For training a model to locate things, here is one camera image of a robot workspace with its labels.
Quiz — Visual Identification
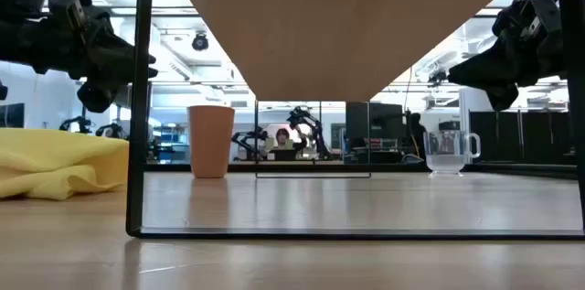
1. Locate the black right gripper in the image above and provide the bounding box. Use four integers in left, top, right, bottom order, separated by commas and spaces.
447, 0, 568, 93

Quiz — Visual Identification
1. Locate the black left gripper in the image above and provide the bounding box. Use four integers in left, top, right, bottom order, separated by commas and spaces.
45, 0, 159, 99

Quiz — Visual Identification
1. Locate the clear glass mug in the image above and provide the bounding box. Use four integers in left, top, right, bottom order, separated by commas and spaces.
422, 129, 483, 178

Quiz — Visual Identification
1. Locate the orange plastic cup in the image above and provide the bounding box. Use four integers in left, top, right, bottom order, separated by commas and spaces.
187, 104, 237, 179

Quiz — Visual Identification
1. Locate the person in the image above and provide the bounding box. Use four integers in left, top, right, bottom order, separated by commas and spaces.
264, 127, 309, 153
408, 112, 429, 159

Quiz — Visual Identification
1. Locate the yellow cloth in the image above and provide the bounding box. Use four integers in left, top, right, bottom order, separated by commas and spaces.
0, 126, 131, 202

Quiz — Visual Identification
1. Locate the black cabinet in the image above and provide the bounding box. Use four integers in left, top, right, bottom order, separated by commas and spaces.
345, 101, 406, 141

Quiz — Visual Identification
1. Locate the wooden board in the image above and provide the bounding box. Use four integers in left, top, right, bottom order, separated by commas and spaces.
124, 0, 585, 242

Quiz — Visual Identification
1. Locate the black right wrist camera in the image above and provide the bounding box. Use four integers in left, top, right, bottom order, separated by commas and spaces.
484, 82, 521, 113

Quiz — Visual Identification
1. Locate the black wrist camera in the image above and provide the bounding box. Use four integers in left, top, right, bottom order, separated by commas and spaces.
76, 80, 116, 114
484, 82, 521, 113

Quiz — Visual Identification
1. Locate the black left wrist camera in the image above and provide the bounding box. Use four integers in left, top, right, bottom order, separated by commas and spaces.
76, 80, 116, 114

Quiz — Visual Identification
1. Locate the black partition wall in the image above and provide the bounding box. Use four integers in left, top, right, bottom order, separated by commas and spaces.
469, 111, 571, 164

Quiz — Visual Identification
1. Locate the black ceiling camera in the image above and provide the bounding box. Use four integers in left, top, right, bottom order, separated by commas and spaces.
191, 30, 210, 52

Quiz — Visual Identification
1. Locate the black aluminium table frame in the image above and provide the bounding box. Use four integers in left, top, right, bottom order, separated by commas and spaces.
143, 160, 580, 180

